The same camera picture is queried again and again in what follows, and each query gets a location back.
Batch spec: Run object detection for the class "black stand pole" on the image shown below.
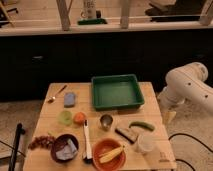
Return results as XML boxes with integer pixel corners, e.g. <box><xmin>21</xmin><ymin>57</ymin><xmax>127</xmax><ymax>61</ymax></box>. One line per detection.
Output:
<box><xmin>8</xmin><ymin>123</ymin><xmax>25</xmax><ymax>171</ymax></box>

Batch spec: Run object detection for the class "metal spoon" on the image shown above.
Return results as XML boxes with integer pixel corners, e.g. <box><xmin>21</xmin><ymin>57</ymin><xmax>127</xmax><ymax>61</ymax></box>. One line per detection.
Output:
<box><xmin>47</xmin><ymin>85</ymin><xmax>67</xmax><ymax>104</ymax></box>

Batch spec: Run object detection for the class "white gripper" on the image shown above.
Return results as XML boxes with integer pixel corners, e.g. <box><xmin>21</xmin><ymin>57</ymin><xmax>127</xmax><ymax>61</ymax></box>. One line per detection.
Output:
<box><xmin>158</xmin><ymin>96</ymin><xmax>177</xmax><ymax>125</ymax></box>

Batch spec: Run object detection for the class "crumpled grey cloth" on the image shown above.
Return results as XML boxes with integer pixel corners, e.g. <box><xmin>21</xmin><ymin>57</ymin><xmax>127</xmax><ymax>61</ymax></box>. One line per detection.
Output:
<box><xmin>56</xmin><ymin>139</ymin><xmax>78</xmax><ymax>161</ymax></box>

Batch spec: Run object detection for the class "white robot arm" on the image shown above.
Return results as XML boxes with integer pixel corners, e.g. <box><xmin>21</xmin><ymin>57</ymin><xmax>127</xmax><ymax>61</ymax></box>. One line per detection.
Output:
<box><xmin>157</xmin><ymin>62</ymin><xmax>213</xmax><ymax>125</ymax></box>

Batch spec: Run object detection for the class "green cucumber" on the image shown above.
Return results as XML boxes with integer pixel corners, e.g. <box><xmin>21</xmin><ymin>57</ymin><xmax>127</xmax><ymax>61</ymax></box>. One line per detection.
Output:
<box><xmin>129</xmin><ymin>121</ymin><xmax>155</xmax><ymax>131</ymax></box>

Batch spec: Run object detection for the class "dark red bowl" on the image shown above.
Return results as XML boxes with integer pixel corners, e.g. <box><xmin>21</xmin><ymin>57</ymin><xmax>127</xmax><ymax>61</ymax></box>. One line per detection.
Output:
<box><xmin>51</xmin><ymin>134</ymin><xmax>79</xmax><ymax>163</ymax></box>

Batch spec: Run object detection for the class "yellow corn cob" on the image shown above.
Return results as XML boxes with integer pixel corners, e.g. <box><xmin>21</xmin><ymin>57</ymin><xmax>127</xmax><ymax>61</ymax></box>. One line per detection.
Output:
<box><xmin>99</xmin><ymin>146</ymin><xmax>124</xmax><ymax>164</ymax></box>

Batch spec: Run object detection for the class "green base plate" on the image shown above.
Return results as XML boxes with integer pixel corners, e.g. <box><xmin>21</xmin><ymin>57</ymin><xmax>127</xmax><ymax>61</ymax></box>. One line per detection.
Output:
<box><xmin>77</xmin><ymin>18</ymin><xmax>108</xmax><ymax>25</ymax></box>

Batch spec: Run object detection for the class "white handled knife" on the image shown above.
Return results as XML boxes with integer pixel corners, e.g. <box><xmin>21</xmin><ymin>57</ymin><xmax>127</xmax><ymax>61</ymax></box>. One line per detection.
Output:
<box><xmin>83</xmin><ymin>121</ymin><xmax>93</xmax><ymax>163</ymax></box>

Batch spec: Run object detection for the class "black floor cable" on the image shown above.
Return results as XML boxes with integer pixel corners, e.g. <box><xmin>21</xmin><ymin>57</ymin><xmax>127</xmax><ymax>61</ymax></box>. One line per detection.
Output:
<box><xmin>168</xmin><ymin>132</ymin><xmax>213</xmax><ymax>171</ymax></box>

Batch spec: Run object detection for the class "brown wooden block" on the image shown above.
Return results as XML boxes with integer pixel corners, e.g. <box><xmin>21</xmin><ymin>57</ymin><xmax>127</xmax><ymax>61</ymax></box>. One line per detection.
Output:
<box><xmin>115</xmin><ymin>127</ymin><xmax>138</xmax><ymax>144</ymax></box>

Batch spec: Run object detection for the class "green plastic tray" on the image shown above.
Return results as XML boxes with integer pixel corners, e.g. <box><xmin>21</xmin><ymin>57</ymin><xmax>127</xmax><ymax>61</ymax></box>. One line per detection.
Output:
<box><xmin>91</xmin><ymin>74</ymin><xmax>144</xmax><ymax>111</ymax></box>

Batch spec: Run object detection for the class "small metal cup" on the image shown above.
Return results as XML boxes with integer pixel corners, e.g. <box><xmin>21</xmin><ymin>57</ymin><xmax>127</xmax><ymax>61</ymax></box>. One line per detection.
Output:
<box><xmin>100</xmin><ymin>114</ymin><xmax>113</xmax><ymax>131</ymax></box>

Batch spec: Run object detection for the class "orange bowl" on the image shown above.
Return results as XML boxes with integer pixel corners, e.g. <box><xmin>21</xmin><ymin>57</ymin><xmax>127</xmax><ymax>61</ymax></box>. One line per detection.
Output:
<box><xmin>92</xmin><ymin>138</ymin><xmax>126</xmax><ymax>171</ymax></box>

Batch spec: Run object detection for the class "light green plastic cup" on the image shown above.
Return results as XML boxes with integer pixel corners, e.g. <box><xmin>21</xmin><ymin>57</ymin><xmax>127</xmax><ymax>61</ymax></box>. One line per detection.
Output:
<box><xmin>58</xmin><ymin>110</ymin><xmax>72</xmax><ymax>126</ymax></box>

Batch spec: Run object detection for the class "clear plastic cup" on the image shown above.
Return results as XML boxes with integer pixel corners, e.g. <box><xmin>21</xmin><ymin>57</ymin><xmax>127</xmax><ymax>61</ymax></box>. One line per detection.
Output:
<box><xmin>136</xmin><ymin>134</ymin><xmax>155</xmax><ymax>154</ymax></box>

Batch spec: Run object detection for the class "blue sponge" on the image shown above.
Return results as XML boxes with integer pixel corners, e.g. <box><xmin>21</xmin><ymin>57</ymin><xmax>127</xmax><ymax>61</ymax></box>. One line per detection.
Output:
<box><xmin>64</xmin><ymin>92</ymin><xmax>75</xmax><ymax>107</ymax></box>

